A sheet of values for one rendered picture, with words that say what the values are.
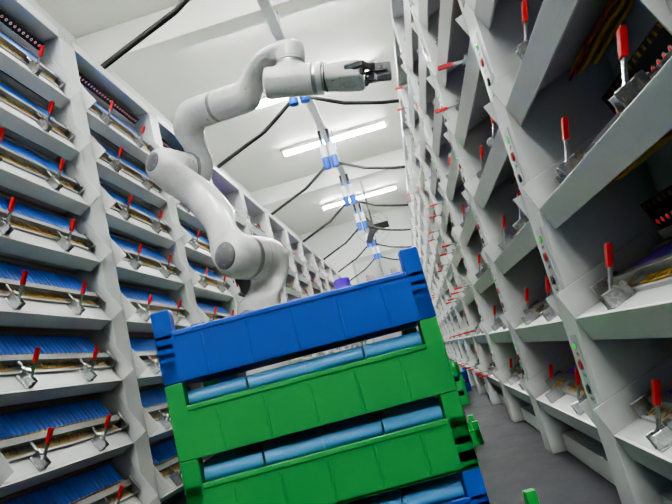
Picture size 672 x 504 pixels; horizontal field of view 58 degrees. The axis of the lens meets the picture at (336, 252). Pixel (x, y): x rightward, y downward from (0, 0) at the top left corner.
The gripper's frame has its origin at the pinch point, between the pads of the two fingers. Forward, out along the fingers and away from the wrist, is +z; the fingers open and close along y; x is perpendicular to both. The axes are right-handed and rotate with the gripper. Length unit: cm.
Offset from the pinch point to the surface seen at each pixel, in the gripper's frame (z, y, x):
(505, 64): 24, 40, -20
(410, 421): 4, 83, -78
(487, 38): 21.2, 39.7, -14.3
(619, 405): 37, 40, -82
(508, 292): 31, -30, -57
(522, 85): 24, 52, -30
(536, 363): 37, -30, -77
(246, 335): -13, 85, -69
